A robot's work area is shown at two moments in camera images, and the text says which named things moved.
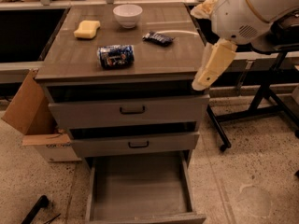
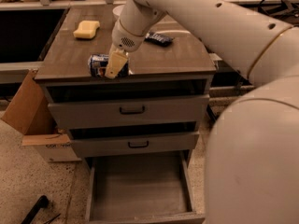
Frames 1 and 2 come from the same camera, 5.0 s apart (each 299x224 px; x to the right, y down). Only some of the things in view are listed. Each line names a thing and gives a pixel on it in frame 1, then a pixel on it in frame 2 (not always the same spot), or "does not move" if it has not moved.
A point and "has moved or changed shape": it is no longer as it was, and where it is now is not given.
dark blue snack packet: [158, 38] does not move
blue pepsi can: [116, 56] has moved or changed shape
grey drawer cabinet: [119, 78] does not move
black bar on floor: [42, 203] does not move
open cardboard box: [31, 111] does not move
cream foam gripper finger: [218, 56] -> [117, 60]
